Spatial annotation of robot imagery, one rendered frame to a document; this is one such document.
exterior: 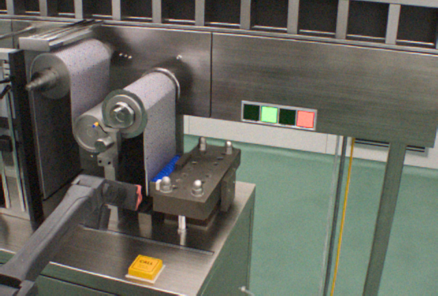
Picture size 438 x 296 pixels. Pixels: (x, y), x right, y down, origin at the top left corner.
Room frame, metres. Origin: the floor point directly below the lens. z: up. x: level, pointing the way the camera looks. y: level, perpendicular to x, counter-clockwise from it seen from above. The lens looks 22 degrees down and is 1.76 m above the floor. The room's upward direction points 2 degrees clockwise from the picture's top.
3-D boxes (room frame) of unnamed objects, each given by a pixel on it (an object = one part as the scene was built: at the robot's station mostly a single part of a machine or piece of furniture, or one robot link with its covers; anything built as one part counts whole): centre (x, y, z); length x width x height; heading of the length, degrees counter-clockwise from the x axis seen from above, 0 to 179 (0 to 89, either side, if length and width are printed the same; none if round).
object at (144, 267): (1.12, 0.19, 0.91); 0.07 x 0.07 x 0.02; 74
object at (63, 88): (1.59, 0.48, 1.33); 0.25 x 0.14 x 0.14; 164
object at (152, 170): (1.49, 0.19, 1.03); 0.23 x 0.01 x 0.09; 164
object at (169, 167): (1.49, 0.17, 1.03); 0.21 x 0.04 x 0.03; 164
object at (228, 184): (1.48, -0.03, 0.96); 0.10 x 0.03 x 0.11; 164
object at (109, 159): (1.36, 0.33, 1.05); 0.06 x 0.05 x 0.31; 164
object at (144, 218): (1.49, 0.19, 0.92); 0.28 x 0.04 x 0.04; 164
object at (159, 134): (1.49, 0.19, 1.17); 0.23 x 0.01 x 0.18; 164
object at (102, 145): (1.33, 0.34, 1.18); 0.04 x 0.02 x 0.04; 74
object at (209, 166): (1.50, 0.06, 1.00); 0.40 x 0.16 x 0.06; 164
